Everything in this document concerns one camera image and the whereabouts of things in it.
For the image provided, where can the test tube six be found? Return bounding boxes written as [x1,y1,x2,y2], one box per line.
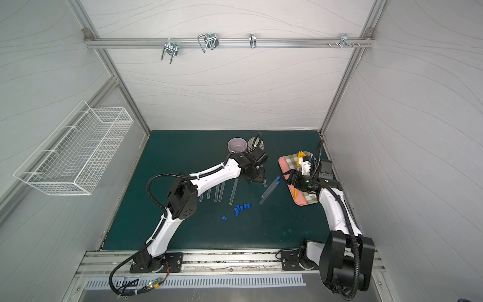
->
[229,178,239,206]

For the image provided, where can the test tube nine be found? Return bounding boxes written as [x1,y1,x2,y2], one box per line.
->
[262,176,280,198]

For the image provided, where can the test tube five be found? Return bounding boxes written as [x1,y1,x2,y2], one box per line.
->
[218,182,226,203]

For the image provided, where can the test tube four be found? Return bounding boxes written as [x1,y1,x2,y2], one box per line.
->
[214,185,220,203]

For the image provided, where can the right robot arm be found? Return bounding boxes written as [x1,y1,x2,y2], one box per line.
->
[285,156,376,301]

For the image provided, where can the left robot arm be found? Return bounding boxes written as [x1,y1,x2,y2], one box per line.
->
[113,147,269,274]

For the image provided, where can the test tube ten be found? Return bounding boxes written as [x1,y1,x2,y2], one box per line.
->
[260,179,280,204]

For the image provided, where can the grey ribbed mug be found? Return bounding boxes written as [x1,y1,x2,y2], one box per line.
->
[247,137,265,150]

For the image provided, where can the purple bowl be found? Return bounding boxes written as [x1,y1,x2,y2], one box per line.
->
[227,138,248,153]

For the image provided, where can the yellow tongs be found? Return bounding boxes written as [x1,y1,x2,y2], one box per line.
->
[294,151,306,199]

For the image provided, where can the pink tray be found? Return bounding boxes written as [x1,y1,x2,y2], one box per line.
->
[278,152,321,207]

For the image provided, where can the green table mat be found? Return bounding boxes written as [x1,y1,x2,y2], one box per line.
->
[103,130,330,250]

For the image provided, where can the metal clamp three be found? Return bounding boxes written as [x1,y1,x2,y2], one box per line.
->
[249,33,257,49]

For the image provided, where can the metal clamp two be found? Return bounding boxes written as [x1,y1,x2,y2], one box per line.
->
[197,33,220,53]

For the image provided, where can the metal clamp four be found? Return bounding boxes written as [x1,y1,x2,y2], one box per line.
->
[327,34,360,49]

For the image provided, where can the metal clamp one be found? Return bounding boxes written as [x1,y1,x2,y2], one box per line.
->
[161,41,179,64]

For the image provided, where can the aluminium cross bar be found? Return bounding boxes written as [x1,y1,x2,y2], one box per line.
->
[84,36,376,49]

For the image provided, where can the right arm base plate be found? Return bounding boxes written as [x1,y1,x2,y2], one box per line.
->
[275,249,319,271]

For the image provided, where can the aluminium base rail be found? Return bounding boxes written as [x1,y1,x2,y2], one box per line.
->
[75,247,386,278]

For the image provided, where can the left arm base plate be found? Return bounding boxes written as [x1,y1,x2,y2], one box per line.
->
[130,251,184,274]

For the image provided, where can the white wire basket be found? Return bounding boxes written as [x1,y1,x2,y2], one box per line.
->
[13,101,133,196]

